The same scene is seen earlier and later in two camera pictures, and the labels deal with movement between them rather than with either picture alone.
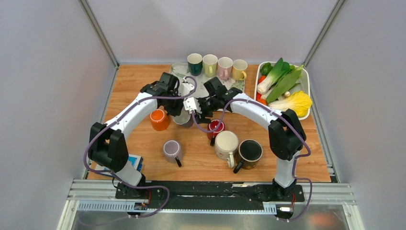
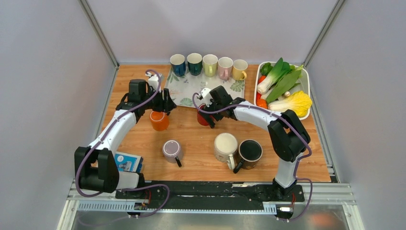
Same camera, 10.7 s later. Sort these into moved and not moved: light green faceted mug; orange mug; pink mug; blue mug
Moved: blue mug
Not moved: pink mug; orange mug; light green faceted mug
